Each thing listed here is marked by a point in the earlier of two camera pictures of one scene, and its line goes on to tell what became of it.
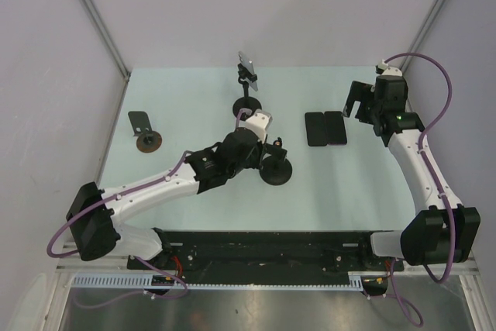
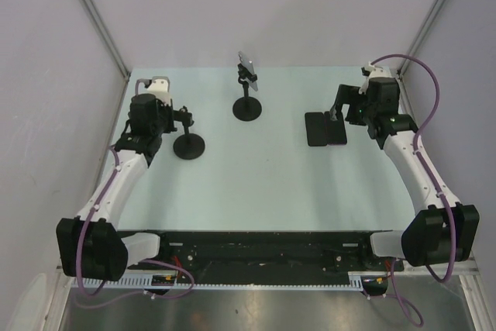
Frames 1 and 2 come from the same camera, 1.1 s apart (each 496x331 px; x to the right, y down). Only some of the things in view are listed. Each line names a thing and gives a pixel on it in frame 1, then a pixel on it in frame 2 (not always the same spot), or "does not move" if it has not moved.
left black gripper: x=263 y=147 to x=169 y=112
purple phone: x=335 y=128 does not move
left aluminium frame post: x=97 y=16 does not move
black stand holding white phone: x=247 y=104 does not move
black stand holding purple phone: x=274 y=171 to x=187 y=146
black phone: x=315 y=129 does not move
